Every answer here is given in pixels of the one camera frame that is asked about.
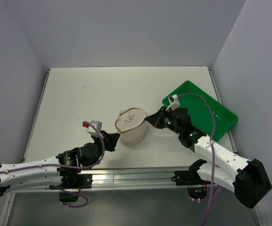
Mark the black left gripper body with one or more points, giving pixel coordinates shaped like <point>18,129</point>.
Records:
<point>98,141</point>

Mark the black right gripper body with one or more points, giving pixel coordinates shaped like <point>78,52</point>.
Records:
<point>168,120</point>

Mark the round mesh laundry bag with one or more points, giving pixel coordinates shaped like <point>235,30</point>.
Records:
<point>131,125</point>

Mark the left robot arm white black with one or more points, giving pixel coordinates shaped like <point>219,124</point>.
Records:
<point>60,170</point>

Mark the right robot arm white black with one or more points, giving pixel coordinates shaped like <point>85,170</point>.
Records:
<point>247,179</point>

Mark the green plastic tray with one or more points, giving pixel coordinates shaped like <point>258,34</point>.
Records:
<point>195,101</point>

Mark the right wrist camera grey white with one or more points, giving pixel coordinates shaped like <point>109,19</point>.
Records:
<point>173,103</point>

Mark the aluminium mounting rail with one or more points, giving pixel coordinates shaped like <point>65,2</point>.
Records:
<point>130,179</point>

